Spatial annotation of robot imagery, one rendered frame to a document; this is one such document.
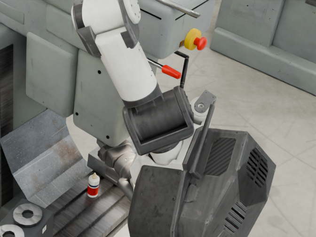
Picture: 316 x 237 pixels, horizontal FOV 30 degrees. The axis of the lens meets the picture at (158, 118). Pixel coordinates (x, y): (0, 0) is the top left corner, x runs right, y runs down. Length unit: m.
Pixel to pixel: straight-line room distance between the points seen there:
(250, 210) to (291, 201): 2.40
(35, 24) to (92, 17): 0.65
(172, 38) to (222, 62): 3.43
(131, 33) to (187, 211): 0.44
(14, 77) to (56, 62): 0.29
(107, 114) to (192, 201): 0.56
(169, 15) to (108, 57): 0.32
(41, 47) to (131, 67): 0.67
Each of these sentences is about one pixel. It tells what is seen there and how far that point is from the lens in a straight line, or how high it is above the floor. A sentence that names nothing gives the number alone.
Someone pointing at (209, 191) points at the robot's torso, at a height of 1.63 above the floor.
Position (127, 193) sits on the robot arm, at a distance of 1.89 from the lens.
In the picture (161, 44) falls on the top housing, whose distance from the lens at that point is 1.55.
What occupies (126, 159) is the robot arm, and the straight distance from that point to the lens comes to 1.94.
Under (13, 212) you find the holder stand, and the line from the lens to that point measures 1.90.
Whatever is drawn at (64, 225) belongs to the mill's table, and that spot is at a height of 0.97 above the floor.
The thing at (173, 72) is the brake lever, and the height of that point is 1.71.
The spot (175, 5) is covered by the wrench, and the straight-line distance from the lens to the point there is 1.51.
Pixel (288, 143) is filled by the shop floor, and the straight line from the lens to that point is 4.32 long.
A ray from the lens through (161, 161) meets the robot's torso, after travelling 1.42.
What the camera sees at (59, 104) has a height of 1.40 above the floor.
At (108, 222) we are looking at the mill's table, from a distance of 2.16.
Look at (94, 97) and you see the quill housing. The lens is 1.84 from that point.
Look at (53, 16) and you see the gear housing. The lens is 1.79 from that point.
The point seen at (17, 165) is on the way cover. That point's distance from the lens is 2.27.
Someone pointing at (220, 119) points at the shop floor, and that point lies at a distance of 4.33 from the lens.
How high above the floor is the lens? 2.58
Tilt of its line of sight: 38 degrees down
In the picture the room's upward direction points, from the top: 11 degrees clockwise
